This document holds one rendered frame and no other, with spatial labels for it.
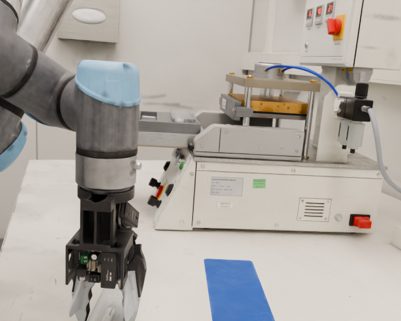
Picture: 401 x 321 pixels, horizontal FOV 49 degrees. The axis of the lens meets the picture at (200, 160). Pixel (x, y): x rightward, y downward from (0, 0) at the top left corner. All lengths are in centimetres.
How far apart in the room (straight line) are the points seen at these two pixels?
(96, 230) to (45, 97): 18
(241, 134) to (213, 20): 170
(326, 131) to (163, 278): 51
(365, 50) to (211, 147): 40
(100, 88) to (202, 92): 213
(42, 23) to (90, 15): 158
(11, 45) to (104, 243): 25
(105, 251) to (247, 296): 33
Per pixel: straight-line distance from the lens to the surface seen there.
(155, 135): 103
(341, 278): 92
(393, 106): 163
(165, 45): 256
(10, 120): 77
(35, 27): 80
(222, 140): 99
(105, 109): 51
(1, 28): 56
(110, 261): 55
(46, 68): 58
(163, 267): 87
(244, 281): 84
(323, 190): 107
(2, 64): 55
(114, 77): 51
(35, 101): 58
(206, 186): 100
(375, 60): 108
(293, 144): 103
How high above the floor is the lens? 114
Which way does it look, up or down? 13 degrees down
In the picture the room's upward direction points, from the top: 4 degrees clockwise
